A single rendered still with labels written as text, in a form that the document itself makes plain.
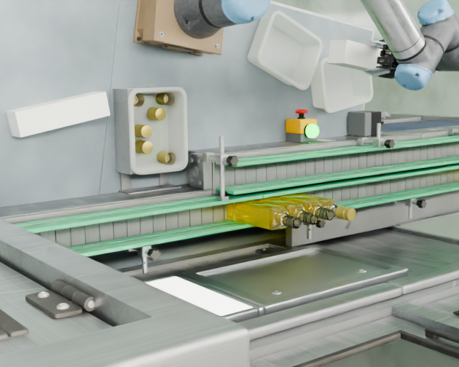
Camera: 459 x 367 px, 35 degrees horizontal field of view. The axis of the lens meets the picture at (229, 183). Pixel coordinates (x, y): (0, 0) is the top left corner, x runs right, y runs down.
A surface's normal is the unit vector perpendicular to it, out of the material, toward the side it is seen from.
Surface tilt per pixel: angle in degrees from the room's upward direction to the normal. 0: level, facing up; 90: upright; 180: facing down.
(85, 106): 0
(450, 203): 0
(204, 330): 90
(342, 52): 90
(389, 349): 90
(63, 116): 0
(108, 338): 90
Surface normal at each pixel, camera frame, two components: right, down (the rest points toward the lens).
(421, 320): -0.80, 0.11
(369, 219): 0.60, 0.11
